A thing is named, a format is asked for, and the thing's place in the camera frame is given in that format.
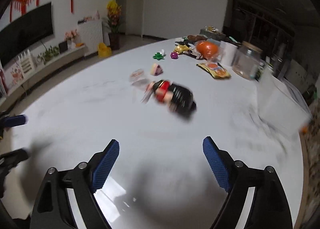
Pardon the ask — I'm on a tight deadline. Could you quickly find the toy cake slice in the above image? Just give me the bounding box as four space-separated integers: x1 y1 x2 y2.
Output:
150 63 163 76

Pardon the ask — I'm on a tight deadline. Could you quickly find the floral sofa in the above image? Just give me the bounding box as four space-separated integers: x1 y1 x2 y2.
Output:
302 85 319 223

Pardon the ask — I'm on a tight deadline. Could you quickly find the black-haired doll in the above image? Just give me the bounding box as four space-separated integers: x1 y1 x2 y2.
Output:
142 80 197 120

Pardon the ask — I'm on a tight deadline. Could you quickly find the orange plastic bag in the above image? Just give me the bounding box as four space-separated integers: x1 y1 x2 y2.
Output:
196 40 219 60

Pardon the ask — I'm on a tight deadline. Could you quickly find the black television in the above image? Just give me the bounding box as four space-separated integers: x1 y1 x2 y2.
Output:
0 2 54 66

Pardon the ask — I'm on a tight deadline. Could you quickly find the green toy flower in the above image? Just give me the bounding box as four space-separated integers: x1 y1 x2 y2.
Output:
153 50 165 61

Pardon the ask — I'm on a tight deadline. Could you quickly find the white paper roll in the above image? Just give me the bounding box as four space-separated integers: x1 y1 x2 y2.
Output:
220 41 238 66

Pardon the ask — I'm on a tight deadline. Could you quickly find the glass jar with lid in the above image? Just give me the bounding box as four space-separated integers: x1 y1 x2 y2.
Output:
232 41 263 80

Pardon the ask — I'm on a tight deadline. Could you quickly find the clear plastic cup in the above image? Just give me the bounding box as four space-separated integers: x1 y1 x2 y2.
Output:
129 69 149 86

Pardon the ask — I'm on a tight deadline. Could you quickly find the yellow potty chair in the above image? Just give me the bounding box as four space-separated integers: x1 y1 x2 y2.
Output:
98 43 112 57

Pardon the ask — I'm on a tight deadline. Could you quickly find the yellow snack packet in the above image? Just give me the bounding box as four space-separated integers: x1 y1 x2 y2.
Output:
197 62 231 79

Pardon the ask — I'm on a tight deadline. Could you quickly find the yellow flower plant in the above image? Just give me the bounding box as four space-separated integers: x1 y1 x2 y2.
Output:
103 0 122 34

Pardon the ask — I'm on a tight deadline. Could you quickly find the white storage box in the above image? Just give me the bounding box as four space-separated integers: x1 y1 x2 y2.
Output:
257 66 312 137

